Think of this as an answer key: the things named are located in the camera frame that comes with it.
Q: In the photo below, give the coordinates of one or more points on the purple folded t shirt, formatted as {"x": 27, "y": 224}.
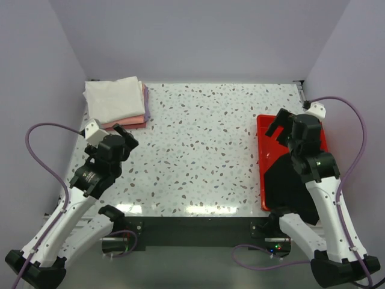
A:
{"x": 147, "y": 115}

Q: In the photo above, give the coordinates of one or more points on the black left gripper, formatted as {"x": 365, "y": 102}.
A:
{"x": 130, "y": 141}

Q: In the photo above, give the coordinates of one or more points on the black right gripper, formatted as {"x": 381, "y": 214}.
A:
{"x": 284, "y": 116}

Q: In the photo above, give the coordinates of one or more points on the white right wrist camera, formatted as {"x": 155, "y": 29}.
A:
{"x": 316, "y": 109}

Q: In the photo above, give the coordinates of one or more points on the white folded t shirt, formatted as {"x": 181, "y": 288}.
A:
{"x": 108, "y": 101}

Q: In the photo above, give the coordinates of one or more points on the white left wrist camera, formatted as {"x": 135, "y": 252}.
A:
{"x": 94, "y": 133}

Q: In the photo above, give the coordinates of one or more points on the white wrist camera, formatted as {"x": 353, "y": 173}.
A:
{"x": 94, "y": 133}
{"x": 316, "y": 109}

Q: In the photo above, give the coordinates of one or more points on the black t shirt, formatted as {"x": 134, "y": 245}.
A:
{"x": 285, "y": 189}

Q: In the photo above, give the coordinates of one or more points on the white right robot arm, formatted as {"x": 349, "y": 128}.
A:
{"x": 323, "y": 228}

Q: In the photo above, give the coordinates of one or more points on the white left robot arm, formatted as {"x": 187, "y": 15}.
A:
{"x": 43, "y": 261}

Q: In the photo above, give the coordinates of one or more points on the red plastic bin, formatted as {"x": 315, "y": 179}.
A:
{"x": 268, "y": 150}

